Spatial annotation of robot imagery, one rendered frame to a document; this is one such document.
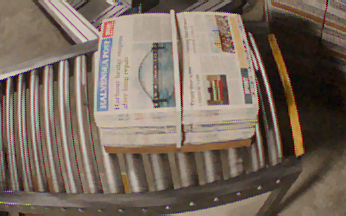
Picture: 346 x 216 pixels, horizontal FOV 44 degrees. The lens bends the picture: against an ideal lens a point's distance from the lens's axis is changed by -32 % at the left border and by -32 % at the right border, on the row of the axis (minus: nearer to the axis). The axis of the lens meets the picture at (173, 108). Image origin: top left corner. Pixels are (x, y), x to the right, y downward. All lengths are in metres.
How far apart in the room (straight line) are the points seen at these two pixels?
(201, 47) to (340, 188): 1.33
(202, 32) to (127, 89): 0.23
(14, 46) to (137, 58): 1.61
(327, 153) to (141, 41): 1.35
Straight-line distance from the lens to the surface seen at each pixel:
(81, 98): 1.58
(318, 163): 2.42
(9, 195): 1.53
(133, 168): 1.48
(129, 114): 1.28
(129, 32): 1.39
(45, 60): 1.69
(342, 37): 2.17
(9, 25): 3.00
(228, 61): 1.34
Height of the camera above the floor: 2.17
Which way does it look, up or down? 63 degrees down
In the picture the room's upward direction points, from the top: 1 degrees counter-clockwise
